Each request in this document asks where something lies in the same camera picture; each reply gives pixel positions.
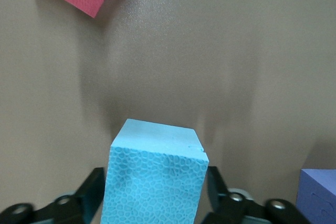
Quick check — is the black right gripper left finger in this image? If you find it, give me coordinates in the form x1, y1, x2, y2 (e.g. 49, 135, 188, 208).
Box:
0, 167, 107, 224

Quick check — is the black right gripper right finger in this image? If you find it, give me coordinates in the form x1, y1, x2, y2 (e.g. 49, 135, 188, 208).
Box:
199, 166, 316, 224

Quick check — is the purple foam block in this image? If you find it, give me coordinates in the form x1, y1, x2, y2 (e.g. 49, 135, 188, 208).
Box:
295, 168, 336, 224

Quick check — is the blue foam block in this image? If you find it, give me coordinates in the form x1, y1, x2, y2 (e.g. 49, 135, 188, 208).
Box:
100, 118, 210, 224

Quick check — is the brown table cover sheet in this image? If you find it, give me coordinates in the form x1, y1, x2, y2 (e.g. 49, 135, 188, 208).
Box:
0, 0, 336, 224

